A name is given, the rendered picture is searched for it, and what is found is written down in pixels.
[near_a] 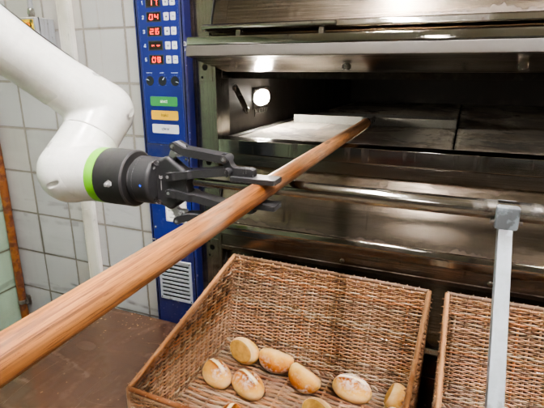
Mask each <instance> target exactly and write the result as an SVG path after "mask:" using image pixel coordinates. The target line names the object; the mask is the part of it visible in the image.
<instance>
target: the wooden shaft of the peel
mask: <svg viewBox="0 0 544 408"><path fill-rule="evenodd" d="M370 124H371V122H370V120H369V119H367V118H364V119H363V120H362V121H359V122H357V123H356V124H354V125H353V126H351V127H349V128H347V129H346V130H343V131H342V132H341V133H339V134H337V135H335V136H333V137H332V138H330V139H329V140H327V141H325V142H323V143H322V144H320V145H319V146H317V147H314V148H313V149H312V150H310V151H308V152H306V153H304V154H303V155H301V156H300V157H298V158H296V159H294V160H292V161H291V162H290V163H288V164H286V165H284V166H282V167H281V168H279V169H277V170H276V171H274V172H272V173H271V174H269V175H268V176H281V177H282V181H281V182H280V183H278V184H277V185H276V186H270V185H254V184H251V185H250V186H248V187H247V188H245V189H242V190H241V191H240V192H238V193H236V194H234V195H233V196H231V197H229V198H228V199H226V200H224V201H223V202H220V203H219V204H218V205H216V206H214V207H212V208H210V209H209V210H207V211H205V212H204V213H202V214H200V215H199V216H197V217H195V218H194V219H191V220H190V221H189V222H187V223H185V224H183V225H181V226H180V227H178V228H176V229H175V230H173V231H171V232H169V233H168V234H166V235H165V236H162V237H161V238H159V239H158V240H156V241H154V242H152V243H151V244H149V245H147V246H146V247H144V248H142V249H140V250H138V251H137V252H136V253H133V254H132V255H130V256H128V257H127V258H125V259H123V260H122V261H119V262H118V263H117V264H115V265H113V266H111V267H109V268H108V269H106V270H104V271H103V272H101V273H99V274H98V275H96V276H95V277H93V278H90V279H89V280H87V281H86V282H85V283H82V284H80V285H79V286H77V287H76V288H74V289H72V290H70V291H68V292H67V293H66V294H64V295H61V296H60V297H58V298H56V299H55V300H53V301H52V302H50V303H48V304H46V305H45V306H43V307H42V308H39V309H37V310H36V311H35V312H33V313H31V314H29V315H27V316H26V317H24V318H23V319H21V320H19V321H17V322H15V323H14V324H13V325H10V326H8V327H7V328H5V329H4V330H2V331H0V389H1V388H2V387H4V386H5V385H7V384H8V383H10V382H11V381H12V380H14V379H15V378H16V377H17V376H19V375H21V374H22V373H23V372H25V371H27V370H28V369H29V368H30V367H32V366H33V365H34V364H36V363H38V362H39V361H40V360H42V359H43V358H44V357H46V356H47V355H49V354H50V353H52V352H53V351H55V350H56V349H57V348H58V347H60V346H61V345H63V344H64V343H65V342H67V341H69V340H70V339H71V338H73V337H74V336H75V335H76V334H78V333H80V332H81V331H82V330H84V329H86V328H87V327H88V326H89V325H91V324H92V323H94V322H95V321H97V320H98V319H100V318H101V317H102V316H103V315H105V314H106V313H107V312H109V311H111V310H112V309H113V308H115V307H116V306H117V305H118V304H120V303H122V302H123V301H124V300H126V299H128V298H129V297H130V296H132V295H133V294H134V293H135V292H137V291H139V290H140V289H142V288H143V287H145V286H146V285H147V284H148V283H150V282H151V281H153V280H154V279H155V278H157V277H159V276H160V275H161V274H162V273H164V272H165V271H166V270H168V269H170V268H171V267H172V266H174V265H175V264H176V263H177V262H179V261H181V260H182V259H183V258H185V257H187V256H188V255H190V254H191V253H192V252H193V251H195V250H196V249H198V248H199V247H201V246H202V245H203V244H205V243H206V242H207V241H208V240H210V239H212V238H213V237H214V236H216V235H218V234H219V233H220V232H221V231H223V230H224V229H225V228H227V227H229V226H230V225H231V224H233V223H234V222H235V221H237V220H238V219H240V218H241V217H243V216H244V215H246V214H247V213H249V212H250V211H251V210H252V209H254V208H255V207H256V206H258V205H260V204H261V203H262V202H264V201H265V200H266V199H267V198H269V197H271V196H272V195H273V194H275V193H277V192H278V191H279V190H280V189H282V188H283V187H285V186H286V185H288V184H289V183H291V182H292V181H293V180H294V179H296V178H297V177H298V176H300V175H302V174H303V173H304V172H306V171H308V170H309V169H310V168H311V167H313V166H314V165H315V164H317V163H319V162H320V161H321V160H323V159H324V158H325V157H326V156H328V155H330V154H331V153H333V152H334V151H336V150H337V149H338V148H339V147H341V146H342V145H344V144H345V143H346V142H348V141H350V140H351V139H352V138H353V137H355V136H356V135H357V134H359V133H361V132H362V131H363V130H365V129H367V128H368V127H369V126H370Z"/></svg>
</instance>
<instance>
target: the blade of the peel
mask: <svg viewBox="0 0 544 408"><path fill-rule="evenodd" d="M366 115H373V116H376V119H375V125H381V126H401V127H419V128H438V129H456V128H457V119H456V118H455V117H430V116H407V115H383V114H358V113H305V114H294V122H306V123H325V124H344V125H354V124H356V123H357V122H359V121H361V118H362V117H364V116H366Z"/></svg>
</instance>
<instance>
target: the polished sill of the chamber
mask: <svg viewBox="0 0 544 408"><path fill-rule="evenodd" d="M322 143H323V142H314V141H300V140H287V139H274V138H249V137H236V136H227V137H224V138H219V151H223V152H227V153H232V154H238V155H259V156H269V157H280V158H290V159H296V158H298V157H300V156H301V155H303V154H304V153H306V152H308V151H310V150H312V149H313V148H314V147H317V146H319V145H320V144H322ZM322 161H331V162H342V163H353V164H373V165H383V166H394V167H404V168H425V169H435V170H445V171H456V172H476V173H486V174H497V175H508V176H527V177H538V178H544V155H522V154H509V153H496V152H482V151H457V150H444V149H431V148H417V147H392V146H379V145H366V144H353V143H345V144H344V145H342V146H341V147H339V148H338V149H337V150H336V151H334V152H333V153H331V154H330V155H328V156H326V157H325V158H324V159H323V160H322Z"/></svg>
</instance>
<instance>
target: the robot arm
mask: <svg viewBox="0 0 544 408"><path fill-rule="evenodd" d="M0 75H1V76H2V77H4V78H5V79H8V80H9V81H11V82H12V83H13V84H15V85H16V86H18V87H20V88H22V89H23V90H25V91H26V92H27V93H29V94H30V95H31V96H33V97H35V98H36V99H38V100H39V101H40V102H41V103H43V104H45V105H48V106H49V107H50V108H51V109H53V110H54V111H56V112H57V113H59V114H60V115H61V116H62V118H63V122H62V125H61V126H60V128H59V130H58V131H57V133H56V134H55V135H54V137H53V138H52V140H51V141H50V142H49V144H48V146H47V147H46V148H45V149H44V150H43V152H42V153H41V155H40V157H39V159H38V161H37V164H36V175H37V179H38V181H39V183H40V186H41V187H42V189H43V190H44V191H45V192H46V193H47V194H48V195H49V196H51V197H52V198H55V199H57V200H58V201H61V202H69V203H75V202H89V201H93V202H107V203H112V204H119V205H125V206H140V205H142V204H143V203H144V202H145V203H152V204H160V205H164V206H166V207H167V208H169V209H172V212H173V214H174V215H175V217H176V218H174V219H173V222H174V223H175V224H176V225H178V224H180V223H184V222H189V221H190V220H191V219H194V218H195V217H197V216H199V215H200V214H202V213H204V212H205V211H206V210H190V211H189V210H188V209H185V208H180V204H182V203H183V202H195V203H197V204H201V205H203V206H208V207H214V206H216V205H218V204H219V203H220V202H223V201H224V200H226V199H227V198H223V197H220V196H217V195H214V194H211V193H206V192H202V191H201V190H200V189H195V188H194V187H193V179H195V178H209V177H222V176H225V177H229V176H230V182H236V183H245V184H254V185H270V186H276V185H277V184H278V183H280V182H281V181H282V177H281V176H268V175H258V174H257V169H256V168H249V167H239V166H236V165H235V163H234V155H233V154H232V153H227V152H223V151H215V150H210V149H206V148H201V147H193V146H190V145H189V144H187V143H186V142H183V141H182V140H178V141H175V142H170V143H169V148H170V149H171V150H170V152H169V155H168V156H164V157H155V156H149V155H148V154H147V153H146V152H145V151H141V150H133V149H124V148H118V147H119V146H120V144H121V141H122V140H123V138H124V137H125V135H126V133H127V132H128V130H129V129H130V127H131V126H132V123H133V120H134V106H133V103H132V100H131V99H130V97H129V96H128V94H127V93H126V92H125V91H124V90H123V89H122V88H121V87H119V86H117V85H116V84H114V83H112V82H110V81H108V80H107V79H105V78H104V77H102V76H100V75H99V74H97V73H96V72H94V71H93V70H90V69H89V68H87V67H86V66H84V65H83V64H81V63H79V62H77V61H76V59H74V58H73V57H71V56H70V55H69V54H68V53H66V52H64V51H63V50H61V49H60V48H58V47H57V46H56V45H55V44H53V43H52V42H50V41H49V40H47V39H46V38H45V37H43V36H42V35H41V34H40V33H38V32H37V31H35V30H34V29H33V28H31V27H30V26H29V25H27V24H26V23H25V22H24V21H23V20H21V19H20V18H19V17H17V16H16V15H15V14H13V13H12V12H11V11H9V10H8V9H7V8H6V7H4V6H3V5H2V4H1V3H0ZM181 156H185V157H189V158H194V159H201V160H205V161H210V162H215V163H219V164H223V166H219V167H208V168H188V167H187V166H186V165H185V164H184V163H182V162H181V161H180V160H179V159H178V158H177V157H181ZM281 205H282V203H281V202H278V201H272V200H265V201H264V202H262V203H261V204H260V205H258V206H256V207H255V208H254V209H252V210H251V211H250V212H249V213H247V214H248V215H250V214H253V213H255V212H256V211H257V210H265V211H271V212H275V211H276V210H277V209H278V208H280V207H281Z"/></svg>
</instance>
